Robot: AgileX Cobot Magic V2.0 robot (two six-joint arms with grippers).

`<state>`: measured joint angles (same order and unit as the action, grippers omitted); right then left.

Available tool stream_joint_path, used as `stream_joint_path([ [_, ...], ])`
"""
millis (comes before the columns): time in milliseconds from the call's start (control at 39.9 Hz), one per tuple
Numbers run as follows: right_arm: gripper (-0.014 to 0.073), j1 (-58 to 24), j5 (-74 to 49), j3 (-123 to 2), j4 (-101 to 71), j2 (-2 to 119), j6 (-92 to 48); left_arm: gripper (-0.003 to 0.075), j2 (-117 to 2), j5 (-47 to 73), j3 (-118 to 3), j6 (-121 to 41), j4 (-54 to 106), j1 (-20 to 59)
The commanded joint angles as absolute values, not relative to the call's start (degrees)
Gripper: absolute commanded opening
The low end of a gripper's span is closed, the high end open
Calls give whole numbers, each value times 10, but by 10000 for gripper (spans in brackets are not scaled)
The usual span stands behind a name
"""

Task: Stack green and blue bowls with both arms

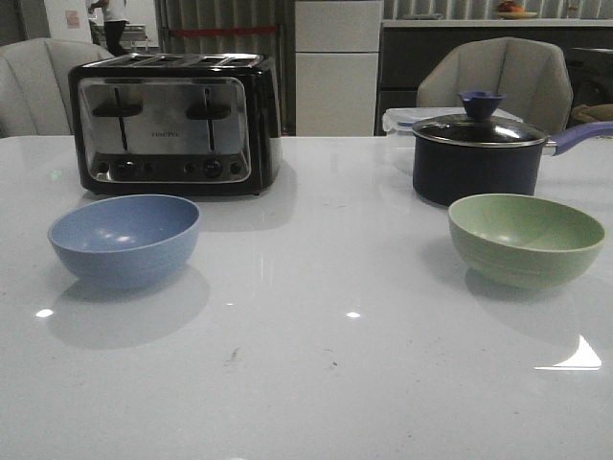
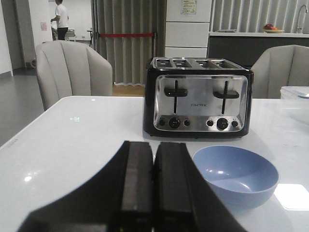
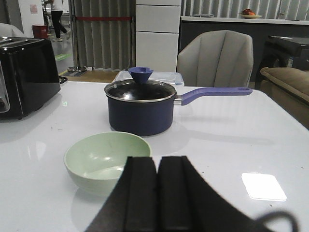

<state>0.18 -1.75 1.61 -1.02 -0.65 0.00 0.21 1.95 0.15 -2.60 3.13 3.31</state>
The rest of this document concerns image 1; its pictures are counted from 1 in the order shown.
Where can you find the glass pot lid blue knob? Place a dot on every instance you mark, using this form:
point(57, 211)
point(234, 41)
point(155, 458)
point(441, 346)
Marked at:
point(477, 125)

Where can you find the dark blue saucepan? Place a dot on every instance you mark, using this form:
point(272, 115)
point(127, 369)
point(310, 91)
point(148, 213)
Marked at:
point(444, 173)

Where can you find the dark kitchen counter cabinet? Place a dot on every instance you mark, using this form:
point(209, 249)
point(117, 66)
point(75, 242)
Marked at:
point(427, 64)

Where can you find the white refrigerator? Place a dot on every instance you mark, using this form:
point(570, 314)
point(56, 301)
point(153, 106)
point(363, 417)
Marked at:
point(336, 59)

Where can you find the fruit plate on counter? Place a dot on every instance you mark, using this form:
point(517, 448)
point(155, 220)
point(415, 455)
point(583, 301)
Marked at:
point(512, 10)

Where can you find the person in background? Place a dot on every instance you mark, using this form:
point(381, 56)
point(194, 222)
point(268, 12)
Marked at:
point(114, 21)

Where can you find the green bowl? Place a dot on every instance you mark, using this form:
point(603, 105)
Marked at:
point(524, 241)

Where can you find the clear plastic food container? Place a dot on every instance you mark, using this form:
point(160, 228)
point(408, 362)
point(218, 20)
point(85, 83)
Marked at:
point(399, 121)

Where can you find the beige chair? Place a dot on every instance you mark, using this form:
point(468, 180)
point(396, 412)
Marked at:
point(533, 75)
point(35, 93)

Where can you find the beige chair left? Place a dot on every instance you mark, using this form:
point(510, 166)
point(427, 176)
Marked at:
point(35, 93)

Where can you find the blue bowl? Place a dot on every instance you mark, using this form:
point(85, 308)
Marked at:
point(129, 241)

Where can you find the black and silver toaster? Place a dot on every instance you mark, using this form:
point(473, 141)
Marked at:
point(178, 124)

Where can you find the beige chair right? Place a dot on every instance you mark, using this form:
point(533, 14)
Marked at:
point(533, 75)

